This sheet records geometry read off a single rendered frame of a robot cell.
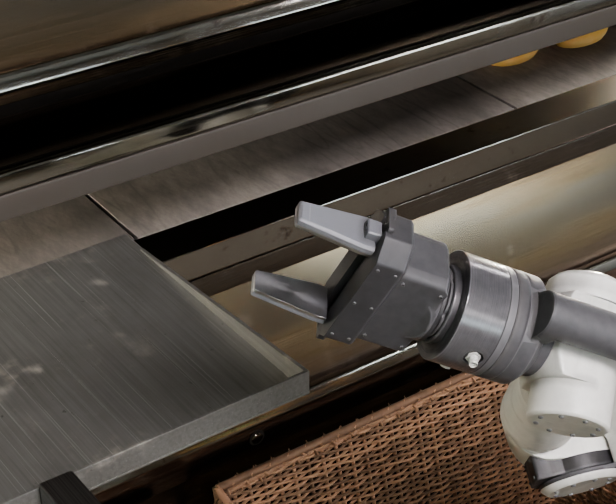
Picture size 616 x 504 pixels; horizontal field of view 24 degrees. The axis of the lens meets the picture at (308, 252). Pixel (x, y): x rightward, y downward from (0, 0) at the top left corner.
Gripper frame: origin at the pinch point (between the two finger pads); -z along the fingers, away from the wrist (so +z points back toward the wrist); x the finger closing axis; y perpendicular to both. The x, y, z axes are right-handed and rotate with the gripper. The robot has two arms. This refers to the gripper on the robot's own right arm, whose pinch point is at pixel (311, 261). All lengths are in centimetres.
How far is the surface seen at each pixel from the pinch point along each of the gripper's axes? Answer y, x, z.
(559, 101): -77, -33, 49
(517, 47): -52, -11, 28
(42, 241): -40, -50, -12
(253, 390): -14.0, -33.2, 8.3
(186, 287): -31, -40, 2
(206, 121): -30.1, -16.4, -4.6
